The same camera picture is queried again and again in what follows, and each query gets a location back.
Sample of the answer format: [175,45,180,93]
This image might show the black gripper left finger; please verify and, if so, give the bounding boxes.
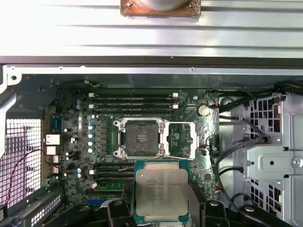
[68,200,136,227]

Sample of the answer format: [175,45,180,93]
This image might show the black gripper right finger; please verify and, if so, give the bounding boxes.
[188,181,286,227]

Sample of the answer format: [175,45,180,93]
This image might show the silver topped green CPU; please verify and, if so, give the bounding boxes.
[133,160,190,223]

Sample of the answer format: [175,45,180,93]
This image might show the black RAM slot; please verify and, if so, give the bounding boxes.
[88,92,179,98]
[93,177,135,183]
[91,97,175,102]
[93,172,135,178]
[93,167,135,173]
[93,163,135,168]
[88,104,179,109]
[91,108,175,114]

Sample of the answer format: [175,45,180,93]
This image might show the CPU socket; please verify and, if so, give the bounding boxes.
[113,117,167,162]

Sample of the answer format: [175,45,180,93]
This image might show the thin metal locking lever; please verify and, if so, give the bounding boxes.
[163,154,190,160]

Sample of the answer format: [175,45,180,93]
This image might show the green motherboard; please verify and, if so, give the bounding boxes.
[44,88,220,227]

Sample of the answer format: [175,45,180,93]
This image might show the grey metal disk bay cage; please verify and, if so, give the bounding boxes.
[245,91,303,227]

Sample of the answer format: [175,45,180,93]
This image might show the silver coin cell battery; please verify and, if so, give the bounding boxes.
[197,104,211,117]

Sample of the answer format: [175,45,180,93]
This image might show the silver rear port block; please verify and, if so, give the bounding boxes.
[45,134,61,145]

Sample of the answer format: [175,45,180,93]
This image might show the blue board connector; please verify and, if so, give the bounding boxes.
[50,115,64,130]

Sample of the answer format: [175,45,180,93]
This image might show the grey metal PC case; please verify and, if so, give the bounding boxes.
[0,55,303,227]

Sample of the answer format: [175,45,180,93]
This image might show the dark grey curved cable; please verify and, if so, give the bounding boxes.
[214,139,248,189]

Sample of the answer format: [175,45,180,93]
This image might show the metal socket cover frame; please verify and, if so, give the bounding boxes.
[165,121,198,160]

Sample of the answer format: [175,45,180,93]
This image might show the thin red black wire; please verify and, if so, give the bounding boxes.
[5,148,47,204]

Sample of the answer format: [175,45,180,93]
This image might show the black cable bundle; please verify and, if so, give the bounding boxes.
[218,80,303,98]

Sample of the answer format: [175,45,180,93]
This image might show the square brown base plate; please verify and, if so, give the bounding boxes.
[119,0,202,19]

